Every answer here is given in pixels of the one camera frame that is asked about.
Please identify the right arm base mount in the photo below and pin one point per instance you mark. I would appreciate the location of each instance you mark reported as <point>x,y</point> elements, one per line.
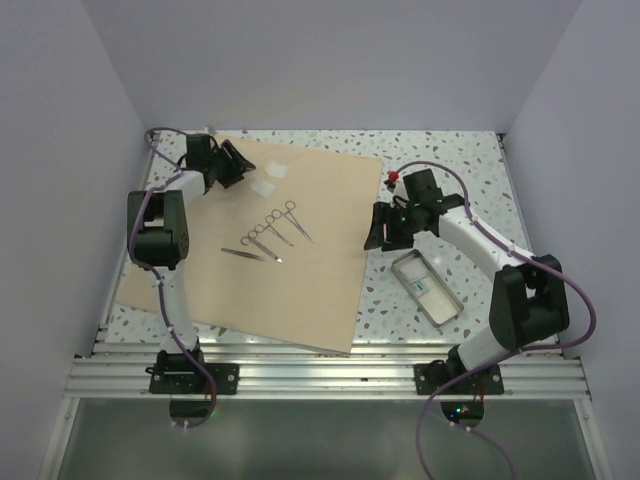
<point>448,379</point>

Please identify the beige cloth mat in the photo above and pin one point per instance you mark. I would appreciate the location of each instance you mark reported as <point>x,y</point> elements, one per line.
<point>312,298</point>

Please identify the steel tweezers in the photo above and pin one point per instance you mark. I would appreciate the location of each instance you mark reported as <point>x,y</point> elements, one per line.
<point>242,254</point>

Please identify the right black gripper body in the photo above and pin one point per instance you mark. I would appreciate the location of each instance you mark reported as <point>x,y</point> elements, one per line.
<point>401,225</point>

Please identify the aluminium rail frame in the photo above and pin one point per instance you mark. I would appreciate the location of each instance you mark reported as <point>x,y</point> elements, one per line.
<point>379,367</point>

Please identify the steel forceps middle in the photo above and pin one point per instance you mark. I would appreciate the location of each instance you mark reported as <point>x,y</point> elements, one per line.
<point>268,226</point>

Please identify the green white suture packet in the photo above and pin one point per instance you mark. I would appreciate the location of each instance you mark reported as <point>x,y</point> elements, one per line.
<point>422,286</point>

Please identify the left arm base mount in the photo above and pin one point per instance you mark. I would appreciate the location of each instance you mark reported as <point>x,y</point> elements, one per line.
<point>175,374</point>

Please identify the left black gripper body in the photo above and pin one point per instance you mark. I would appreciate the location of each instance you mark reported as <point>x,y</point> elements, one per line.
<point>214,161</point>

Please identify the steel forceps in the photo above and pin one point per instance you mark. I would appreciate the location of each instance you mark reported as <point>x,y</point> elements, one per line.
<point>268,226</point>
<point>287,212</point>

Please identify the white gauze pad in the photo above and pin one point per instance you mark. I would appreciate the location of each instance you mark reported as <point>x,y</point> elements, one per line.
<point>276,170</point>
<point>414,270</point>
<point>263,187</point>
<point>438,306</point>

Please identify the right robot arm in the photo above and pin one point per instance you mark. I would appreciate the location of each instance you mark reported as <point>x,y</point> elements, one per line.
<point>528,301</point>

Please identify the steel scissors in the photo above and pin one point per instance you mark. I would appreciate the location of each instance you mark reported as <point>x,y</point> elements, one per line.
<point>252,238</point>

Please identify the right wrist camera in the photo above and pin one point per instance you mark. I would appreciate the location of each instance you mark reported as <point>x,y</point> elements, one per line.
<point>393,181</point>

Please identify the metal instrument tray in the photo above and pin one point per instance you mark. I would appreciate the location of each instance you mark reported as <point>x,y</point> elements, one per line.
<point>438,282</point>

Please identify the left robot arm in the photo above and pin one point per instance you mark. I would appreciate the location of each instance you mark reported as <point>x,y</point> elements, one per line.
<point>158,240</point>

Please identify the steel forceps far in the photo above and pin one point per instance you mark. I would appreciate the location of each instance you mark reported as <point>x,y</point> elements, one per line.
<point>287,212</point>

